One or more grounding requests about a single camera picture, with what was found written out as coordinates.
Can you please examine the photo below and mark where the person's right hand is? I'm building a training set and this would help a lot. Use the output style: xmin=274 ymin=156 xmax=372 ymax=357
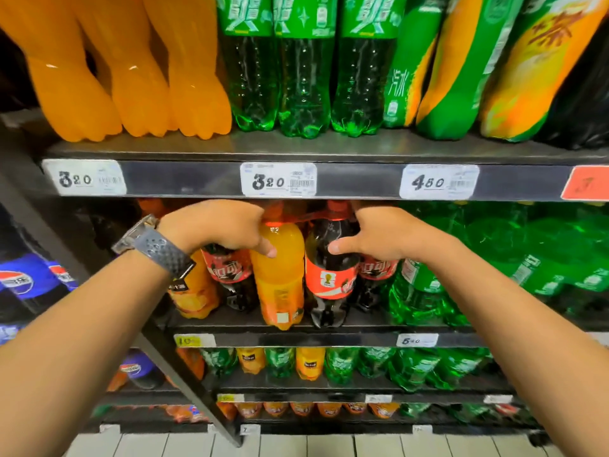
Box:
xmin=328 ymin=206 xmax=459 ymax=270

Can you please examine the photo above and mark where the light green soda bottle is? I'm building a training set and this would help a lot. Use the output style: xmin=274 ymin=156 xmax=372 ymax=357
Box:
xmin=325 ymin=347 xmax=361 ymax=386

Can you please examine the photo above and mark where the row of green-label green bottles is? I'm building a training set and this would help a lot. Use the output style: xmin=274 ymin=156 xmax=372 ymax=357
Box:
xmin=426 ymin=347 xmax=495 ymax=391

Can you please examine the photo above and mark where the row of large cola bottles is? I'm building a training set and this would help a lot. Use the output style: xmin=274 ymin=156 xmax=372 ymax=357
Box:
xmin=0 ymin=199 xmax=79 ymax=324

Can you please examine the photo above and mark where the row of orange soda bottles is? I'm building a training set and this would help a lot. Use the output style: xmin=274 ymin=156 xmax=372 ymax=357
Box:
xmin=216 ymin=402 xmax=316 ymax=422

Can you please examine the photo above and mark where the grey perforated-band wristwatch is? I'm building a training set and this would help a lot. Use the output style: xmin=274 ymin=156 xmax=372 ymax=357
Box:
xmin=112 ymin=213 xmax=197 ymax=281

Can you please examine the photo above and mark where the person's left hand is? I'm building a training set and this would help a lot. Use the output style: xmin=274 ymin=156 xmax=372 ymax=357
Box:
xmin=157 ymin=199 xmax=278 ymax=258

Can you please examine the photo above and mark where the black metal shelf rack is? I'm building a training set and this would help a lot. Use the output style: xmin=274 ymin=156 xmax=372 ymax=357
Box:
xmin=0 ymin=107 xmax=609 ymax=448

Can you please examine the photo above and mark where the person's left forearm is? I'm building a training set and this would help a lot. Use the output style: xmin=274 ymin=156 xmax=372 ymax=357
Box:
xmin=0 ymin=251 xmax=187 ymax=457

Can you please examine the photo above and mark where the yellow price tag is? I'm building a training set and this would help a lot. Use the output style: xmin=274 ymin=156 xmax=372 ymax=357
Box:
xmin=173 ymin=333 xmax=218 ymax=349

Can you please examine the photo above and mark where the big orange soda bottle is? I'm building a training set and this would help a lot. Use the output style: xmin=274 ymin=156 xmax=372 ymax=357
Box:
xmin=249 ymin=200 xmax=306 ymax=331
xmin=105 ymin=369 xmax=130 ymax=394
xmin=136 ymin=198 xmax=221 ymax=321
xmin=176 ymin=348 xmax=206 ymax=381

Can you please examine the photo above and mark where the red price tag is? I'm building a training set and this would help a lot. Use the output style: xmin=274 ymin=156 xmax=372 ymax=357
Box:
xmin=561 ymin=165 xmax=609 ymax=202

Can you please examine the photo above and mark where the row of yellow-capped green bottles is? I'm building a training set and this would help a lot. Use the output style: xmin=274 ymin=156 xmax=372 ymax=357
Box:
xmin=388 ymin=200 xmax=609 ymax=329

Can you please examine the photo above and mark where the big blue-label cola bottle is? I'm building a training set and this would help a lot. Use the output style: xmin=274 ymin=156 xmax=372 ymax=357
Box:
xmin=119 ymin=350 xmax=165 ymax=391

